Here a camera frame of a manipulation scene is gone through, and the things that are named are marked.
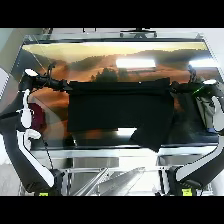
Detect silver frame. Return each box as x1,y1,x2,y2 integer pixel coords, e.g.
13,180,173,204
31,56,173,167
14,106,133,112
19,145,221,197

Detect dark red garment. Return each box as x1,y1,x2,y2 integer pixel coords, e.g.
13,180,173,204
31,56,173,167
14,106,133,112
29,102,48,133

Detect black cable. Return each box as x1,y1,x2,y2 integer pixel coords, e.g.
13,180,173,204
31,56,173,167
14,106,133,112
41,135,55,172

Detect black T-shirt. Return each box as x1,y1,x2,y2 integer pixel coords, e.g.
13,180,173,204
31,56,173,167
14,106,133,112
66,77,176,154

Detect grey garment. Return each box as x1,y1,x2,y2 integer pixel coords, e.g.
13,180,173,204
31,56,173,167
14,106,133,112
195,95,221,132

